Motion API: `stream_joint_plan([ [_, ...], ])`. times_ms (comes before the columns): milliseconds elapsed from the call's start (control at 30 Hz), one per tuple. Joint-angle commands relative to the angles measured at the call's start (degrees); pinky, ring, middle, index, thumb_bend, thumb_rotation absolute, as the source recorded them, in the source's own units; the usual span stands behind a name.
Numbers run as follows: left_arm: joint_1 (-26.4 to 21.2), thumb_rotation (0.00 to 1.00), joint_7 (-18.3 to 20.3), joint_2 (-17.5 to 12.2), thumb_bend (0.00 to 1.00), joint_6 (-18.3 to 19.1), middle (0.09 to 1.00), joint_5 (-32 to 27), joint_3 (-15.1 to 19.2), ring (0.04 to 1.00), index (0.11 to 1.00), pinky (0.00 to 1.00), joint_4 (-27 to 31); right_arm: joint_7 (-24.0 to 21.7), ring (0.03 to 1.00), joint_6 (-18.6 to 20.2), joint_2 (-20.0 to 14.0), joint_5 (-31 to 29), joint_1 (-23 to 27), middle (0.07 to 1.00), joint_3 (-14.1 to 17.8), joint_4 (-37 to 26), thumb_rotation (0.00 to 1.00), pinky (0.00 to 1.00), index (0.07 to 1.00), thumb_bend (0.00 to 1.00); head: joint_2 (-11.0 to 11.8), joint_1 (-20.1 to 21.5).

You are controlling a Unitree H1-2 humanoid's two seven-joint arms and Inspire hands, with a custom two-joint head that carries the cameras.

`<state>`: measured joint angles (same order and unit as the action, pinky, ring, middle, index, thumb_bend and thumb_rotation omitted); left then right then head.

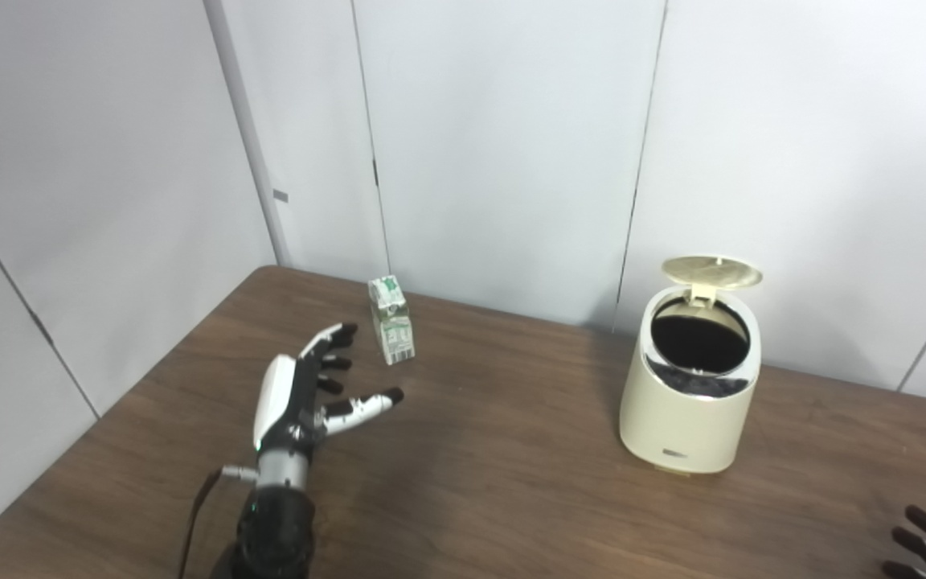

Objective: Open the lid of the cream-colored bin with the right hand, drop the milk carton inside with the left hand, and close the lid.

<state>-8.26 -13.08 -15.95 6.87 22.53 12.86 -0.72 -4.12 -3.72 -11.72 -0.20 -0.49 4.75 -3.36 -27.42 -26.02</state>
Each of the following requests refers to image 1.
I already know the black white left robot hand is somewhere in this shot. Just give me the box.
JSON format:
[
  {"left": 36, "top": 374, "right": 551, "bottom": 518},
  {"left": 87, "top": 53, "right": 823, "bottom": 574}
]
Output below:
[{"left": 252, "top": 322, "right": 405, "bottom": 458}]

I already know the green white milk carton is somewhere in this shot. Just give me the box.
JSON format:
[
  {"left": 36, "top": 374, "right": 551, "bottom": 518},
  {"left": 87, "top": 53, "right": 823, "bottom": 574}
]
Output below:
[{"left": 367, "top": 274, "right": 416, "bottom": 367}]

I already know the cream-colored bin body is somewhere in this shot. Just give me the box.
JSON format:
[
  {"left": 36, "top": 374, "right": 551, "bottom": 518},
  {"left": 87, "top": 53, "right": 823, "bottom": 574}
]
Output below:
[{"left": 619, "top": 283, "right": 763, "bottom": 475}]

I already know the cream round bin lid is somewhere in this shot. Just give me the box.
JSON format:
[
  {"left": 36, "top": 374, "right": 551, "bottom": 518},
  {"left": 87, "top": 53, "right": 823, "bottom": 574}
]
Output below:
[{"left": 662, "top": 256, "right": 764, "bottom": 306}]

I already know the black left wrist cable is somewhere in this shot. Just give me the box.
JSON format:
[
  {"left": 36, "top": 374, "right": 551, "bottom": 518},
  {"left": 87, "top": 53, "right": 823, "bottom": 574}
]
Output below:
[{"left": 178, "top": 464, "right": 261, "bottom": 579}]

